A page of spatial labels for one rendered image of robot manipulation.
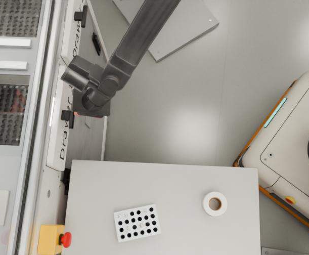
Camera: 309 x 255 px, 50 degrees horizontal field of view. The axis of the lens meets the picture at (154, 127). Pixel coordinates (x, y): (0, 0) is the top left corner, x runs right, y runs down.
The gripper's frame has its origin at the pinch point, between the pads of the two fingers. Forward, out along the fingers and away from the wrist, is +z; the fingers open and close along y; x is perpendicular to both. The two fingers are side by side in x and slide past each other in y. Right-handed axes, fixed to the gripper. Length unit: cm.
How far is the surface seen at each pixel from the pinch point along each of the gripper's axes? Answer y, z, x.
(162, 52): -61, 63, -63
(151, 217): -22.8, 1.2, 29.5
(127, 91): -44, 76, -41
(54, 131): 7.7, -1.5, 7.3
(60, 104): 6.6, -1.5, -0.6
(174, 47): -67, 60, -67
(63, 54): 6.9, -1.9, -15.5
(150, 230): -22.4, 1.4, 33.4
